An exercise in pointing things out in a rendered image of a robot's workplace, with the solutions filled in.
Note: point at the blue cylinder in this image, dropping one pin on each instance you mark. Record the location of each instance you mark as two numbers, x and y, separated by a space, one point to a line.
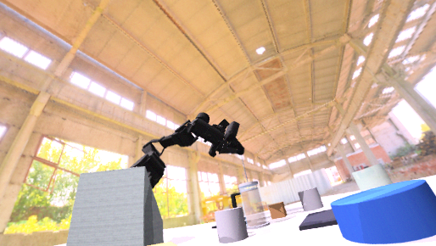
396 213

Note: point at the pale lavender cylinder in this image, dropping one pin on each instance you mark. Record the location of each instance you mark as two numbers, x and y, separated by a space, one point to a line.
310 199
231 226

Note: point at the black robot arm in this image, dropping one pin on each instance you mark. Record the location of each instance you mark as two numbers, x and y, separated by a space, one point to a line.
182 137

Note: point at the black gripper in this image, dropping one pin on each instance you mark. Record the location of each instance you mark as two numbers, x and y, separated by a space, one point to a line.
224 143

